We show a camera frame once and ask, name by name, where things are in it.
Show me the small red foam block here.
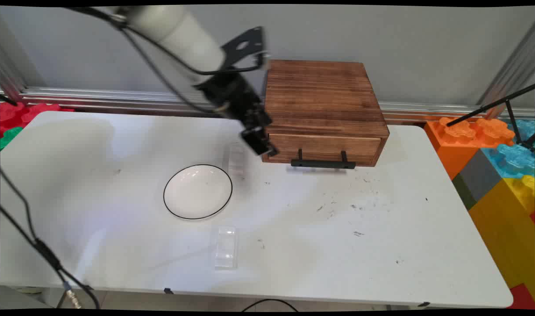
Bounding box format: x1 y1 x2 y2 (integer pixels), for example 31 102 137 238
506 283 535 310

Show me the wooden drawer with black handle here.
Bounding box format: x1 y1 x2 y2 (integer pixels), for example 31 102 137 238
267 133 382 170

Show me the blue foam block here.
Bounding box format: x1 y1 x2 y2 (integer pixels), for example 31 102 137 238
482 119 535 178

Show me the black tripod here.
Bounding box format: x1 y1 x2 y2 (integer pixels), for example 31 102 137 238
445 83 535 152

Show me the orange foam block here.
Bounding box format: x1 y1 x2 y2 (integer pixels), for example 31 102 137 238
423 116 516 180

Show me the white plate with black rim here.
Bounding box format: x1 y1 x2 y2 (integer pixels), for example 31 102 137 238
163 164 233 220

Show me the aluminium frame rail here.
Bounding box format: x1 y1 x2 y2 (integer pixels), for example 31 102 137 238
0 87 535 126

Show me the black cable with metal plug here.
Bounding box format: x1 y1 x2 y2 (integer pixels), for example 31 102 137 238
0 169 101 310

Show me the yellow foam block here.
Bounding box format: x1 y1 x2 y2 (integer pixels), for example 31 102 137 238
468 176 535 303

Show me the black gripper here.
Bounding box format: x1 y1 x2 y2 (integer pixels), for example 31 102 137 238
196 70 279 158

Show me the grey foam block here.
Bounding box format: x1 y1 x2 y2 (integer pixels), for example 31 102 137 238
452 149 505 210

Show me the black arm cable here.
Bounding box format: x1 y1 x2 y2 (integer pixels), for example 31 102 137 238
64 7 268 115

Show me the slanted aluminium frame post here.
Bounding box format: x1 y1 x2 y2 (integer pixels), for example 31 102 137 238
476 20 535 119

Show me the black looped cable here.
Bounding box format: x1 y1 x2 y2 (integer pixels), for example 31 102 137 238
241 299 300 313

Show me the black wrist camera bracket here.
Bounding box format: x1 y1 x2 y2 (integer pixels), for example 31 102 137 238
221 26 269 73

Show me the green foam block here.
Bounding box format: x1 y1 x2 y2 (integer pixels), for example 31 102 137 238
0 126 23 151

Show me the brown wooden drawer cabinet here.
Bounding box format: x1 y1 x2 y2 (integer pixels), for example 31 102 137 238
262 60 390 167

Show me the clear plastic box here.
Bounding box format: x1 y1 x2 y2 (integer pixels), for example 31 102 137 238
214 226 239 269
223 141 247 178

